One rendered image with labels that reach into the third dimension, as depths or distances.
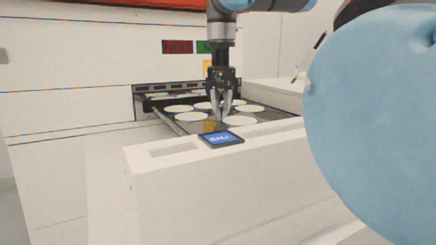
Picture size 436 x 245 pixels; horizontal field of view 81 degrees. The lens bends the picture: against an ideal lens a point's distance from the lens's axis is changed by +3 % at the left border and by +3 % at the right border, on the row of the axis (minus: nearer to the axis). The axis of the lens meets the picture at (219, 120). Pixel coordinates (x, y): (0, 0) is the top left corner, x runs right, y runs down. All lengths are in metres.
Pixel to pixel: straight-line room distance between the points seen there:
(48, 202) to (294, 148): 0.84
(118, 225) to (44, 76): 0.57
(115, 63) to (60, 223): 0.58
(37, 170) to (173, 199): 0.70
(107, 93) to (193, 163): 0.63
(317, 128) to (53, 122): 0.85
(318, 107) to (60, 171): 0.91
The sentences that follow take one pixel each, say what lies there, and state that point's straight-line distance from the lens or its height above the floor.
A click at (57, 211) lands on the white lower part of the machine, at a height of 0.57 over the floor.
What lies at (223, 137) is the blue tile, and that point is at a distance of 0.39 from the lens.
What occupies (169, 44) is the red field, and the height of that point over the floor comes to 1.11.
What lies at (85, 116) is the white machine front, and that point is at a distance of 0.93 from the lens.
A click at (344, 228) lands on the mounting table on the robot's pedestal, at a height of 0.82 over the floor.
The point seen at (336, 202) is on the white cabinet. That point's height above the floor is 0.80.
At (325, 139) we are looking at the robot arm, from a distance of 0.16.
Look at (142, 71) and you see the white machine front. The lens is 0.92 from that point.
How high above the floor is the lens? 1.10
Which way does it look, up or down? 16 degrees down
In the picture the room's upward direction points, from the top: straight up
